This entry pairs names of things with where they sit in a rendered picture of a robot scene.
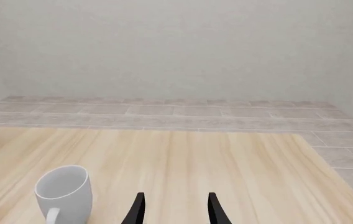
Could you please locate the white ceramic mug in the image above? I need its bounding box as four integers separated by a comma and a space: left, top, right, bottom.
34, 164, 93, 224

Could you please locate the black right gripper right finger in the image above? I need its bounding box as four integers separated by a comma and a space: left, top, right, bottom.
208, 192, 231, 224

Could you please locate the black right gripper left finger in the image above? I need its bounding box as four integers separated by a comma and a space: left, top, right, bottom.
121, 192, 145, 224

